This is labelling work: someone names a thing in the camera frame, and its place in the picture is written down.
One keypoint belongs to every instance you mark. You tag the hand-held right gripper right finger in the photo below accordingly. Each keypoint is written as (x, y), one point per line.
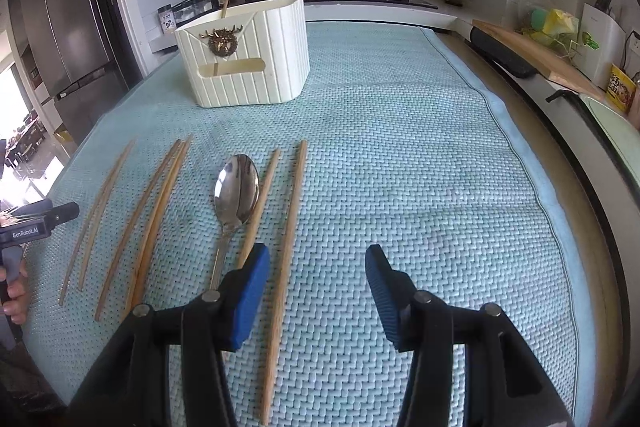
(382, 302)

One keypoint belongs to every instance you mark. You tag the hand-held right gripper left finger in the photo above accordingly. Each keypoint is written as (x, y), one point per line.
(252, 297)

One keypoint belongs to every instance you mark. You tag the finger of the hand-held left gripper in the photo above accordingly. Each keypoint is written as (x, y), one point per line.
(65, 212)

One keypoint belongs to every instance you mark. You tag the steel spoon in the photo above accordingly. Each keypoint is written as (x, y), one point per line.
(235, 192)

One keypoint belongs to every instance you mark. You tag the white ribbed utensil holder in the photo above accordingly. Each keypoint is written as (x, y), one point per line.
(245, 52)

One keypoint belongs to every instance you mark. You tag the person's left hand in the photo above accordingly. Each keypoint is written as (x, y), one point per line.
(15, 294)

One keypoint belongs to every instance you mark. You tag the light blue woven mat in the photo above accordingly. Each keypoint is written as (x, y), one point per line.
(400, 157)

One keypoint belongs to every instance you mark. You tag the steel refrigerator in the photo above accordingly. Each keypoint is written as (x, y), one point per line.
(75, 32)

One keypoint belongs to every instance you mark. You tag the black lidded spice jar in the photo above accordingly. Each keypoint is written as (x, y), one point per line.
(166, 19)

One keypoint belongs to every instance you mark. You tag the clear spice jar rack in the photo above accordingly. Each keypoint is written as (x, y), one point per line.
(192, 8)

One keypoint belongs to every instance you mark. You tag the black oblong pad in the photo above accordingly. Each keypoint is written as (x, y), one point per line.
(502, 52)

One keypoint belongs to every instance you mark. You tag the wooden cutting board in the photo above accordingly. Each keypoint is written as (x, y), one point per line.
(545, 59)

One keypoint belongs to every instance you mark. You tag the yellow snack packet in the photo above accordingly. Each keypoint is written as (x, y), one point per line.
(620, 87)

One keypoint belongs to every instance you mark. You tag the yellow green plastic bag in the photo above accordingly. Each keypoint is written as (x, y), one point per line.
(557, 24)

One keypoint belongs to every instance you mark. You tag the white knife block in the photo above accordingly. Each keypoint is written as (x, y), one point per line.
(602, 42)

